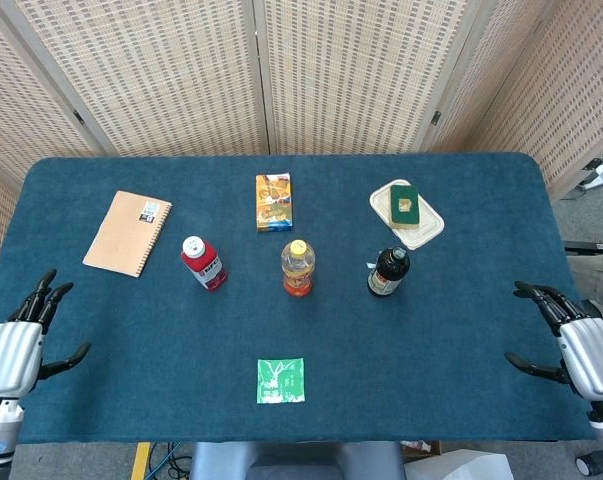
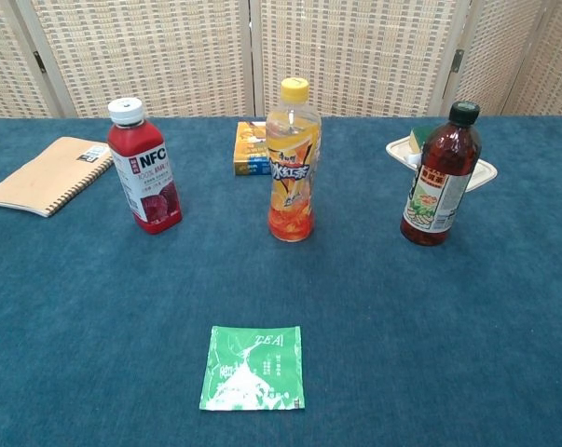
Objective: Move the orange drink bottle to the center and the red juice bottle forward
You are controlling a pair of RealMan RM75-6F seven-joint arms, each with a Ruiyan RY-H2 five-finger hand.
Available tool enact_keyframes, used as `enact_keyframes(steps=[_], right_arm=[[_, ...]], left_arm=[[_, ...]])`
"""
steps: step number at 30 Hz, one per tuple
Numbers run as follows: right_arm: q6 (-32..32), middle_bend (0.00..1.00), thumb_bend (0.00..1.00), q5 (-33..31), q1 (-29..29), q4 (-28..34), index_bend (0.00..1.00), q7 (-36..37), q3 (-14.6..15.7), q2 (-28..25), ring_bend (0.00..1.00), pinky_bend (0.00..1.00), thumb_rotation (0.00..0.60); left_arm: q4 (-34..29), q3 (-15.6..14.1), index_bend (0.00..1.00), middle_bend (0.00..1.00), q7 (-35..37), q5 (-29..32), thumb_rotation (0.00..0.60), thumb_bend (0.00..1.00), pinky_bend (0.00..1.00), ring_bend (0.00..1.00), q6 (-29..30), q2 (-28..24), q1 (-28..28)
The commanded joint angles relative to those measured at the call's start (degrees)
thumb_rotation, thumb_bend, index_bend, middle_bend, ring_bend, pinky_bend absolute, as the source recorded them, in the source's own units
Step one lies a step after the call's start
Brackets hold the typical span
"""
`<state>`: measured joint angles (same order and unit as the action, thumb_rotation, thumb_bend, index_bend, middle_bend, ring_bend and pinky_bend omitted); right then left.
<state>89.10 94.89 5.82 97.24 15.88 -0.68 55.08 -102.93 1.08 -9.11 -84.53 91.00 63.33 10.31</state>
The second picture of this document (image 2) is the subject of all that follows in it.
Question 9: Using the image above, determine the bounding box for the yellow-capped iced tea bottle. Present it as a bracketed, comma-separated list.
[266, 77, 322, 242]

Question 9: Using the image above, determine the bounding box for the red NFC juice bottle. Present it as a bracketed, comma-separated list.
[107, 97, 184, 236]

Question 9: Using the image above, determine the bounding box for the blue tablecloth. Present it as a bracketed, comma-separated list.
[0, 115, 562, 447]

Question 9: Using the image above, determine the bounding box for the yellow and blue snack box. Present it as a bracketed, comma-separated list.
[233, 120, 273, 177]

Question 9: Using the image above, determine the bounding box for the white plastic tray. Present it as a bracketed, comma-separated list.
[385, 137, 499, 195]

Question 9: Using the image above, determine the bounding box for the green tea sachet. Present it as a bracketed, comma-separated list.
[199, 325, 306, 413]

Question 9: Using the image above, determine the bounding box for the green and yellow sponge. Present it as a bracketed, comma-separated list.
[408, 125, 433, 153]

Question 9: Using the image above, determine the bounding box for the dark brown black-capped tea bottle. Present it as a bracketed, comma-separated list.
[399, 100, 484, 248]

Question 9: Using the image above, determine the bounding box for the woven folding screen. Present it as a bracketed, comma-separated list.
[0, 0, 562, 120]

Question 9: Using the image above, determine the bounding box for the tan spiral notebook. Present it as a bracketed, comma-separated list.
[0, 136, 115, 219]

